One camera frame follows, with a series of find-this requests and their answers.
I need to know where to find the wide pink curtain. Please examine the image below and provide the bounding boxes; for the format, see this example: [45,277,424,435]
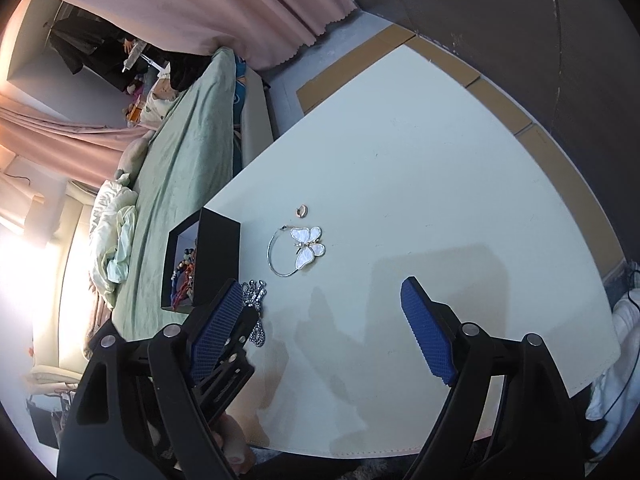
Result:
[37,0,358,68]

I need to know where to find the white butterfly bangle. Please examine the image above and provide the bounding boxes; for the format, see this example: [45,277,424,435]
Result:
[268,226,327,277]

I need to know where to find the pile of beaded bracelets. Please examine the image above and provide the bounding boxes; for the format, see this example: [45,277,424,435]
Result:
[170,245,201,308]

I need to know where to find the white cloth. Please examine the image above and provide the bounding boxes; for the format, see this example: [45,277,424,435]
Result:
[585,285,640,456]

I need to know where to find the printed pillow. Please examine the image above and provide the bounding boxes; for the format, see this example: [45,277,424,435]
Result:
[140,82,180,126]

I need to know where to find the black jewelry box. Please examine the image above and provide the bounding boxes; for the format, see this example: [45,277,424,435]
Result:
[161,207,242,313]

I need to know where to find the narrow pink curtain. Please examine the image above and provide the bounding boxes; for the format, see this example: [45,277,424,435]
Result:
[0,94,156,186]

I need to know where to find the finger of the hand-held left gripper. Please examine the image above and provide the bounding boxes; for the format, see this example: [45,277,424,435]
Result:
[194,347,256,428]
[220,304,259,361]

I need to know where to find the green bed blanket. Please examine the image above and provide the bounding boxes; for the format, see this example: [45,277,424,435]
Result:
[111,47,246,326]

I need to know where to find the silver chain necklace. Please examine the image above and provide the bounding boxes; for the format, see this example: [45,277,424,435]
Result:
[241,280,269,347]

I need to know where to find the beige headboard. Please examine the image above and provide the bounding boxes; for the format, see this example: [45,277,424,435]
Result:
[30,185,111,386]

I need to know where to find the flat cardboard sheet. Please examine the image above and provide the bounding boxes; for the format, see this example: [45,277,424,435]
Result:
[296,25,628,281]

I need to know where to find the black cloth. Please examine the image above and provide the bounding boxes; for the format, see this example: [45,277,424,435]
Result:
[167,52,216,92]

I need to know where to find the person's left hand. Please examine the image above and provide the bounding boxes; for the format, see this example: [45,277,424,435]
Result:
[212,412,257,477]

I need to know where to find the white crumpled duvet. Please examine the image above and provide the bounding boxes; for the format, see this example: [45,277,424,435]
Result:
[89,177,138,308]

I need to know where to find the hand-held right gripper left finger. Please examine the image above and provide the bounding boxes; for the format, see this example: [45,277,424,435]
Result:
[56,279,246,480]

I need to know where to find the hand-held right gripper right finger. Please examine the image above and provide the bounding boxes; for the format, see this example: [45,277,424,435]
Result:
[400,276,586,480]

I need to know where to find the pile of plush toys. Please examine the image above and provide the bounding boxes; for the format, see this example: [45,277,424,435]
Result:
[122,85,151,127]

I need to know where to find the hanging dark clothes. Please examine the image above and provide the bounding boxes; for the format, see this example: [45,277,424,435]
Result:
[47,16,151,91]

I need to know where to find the grey plush toy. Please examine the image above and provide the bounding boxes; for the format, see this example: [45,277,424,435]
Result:
[112,135,151,188]

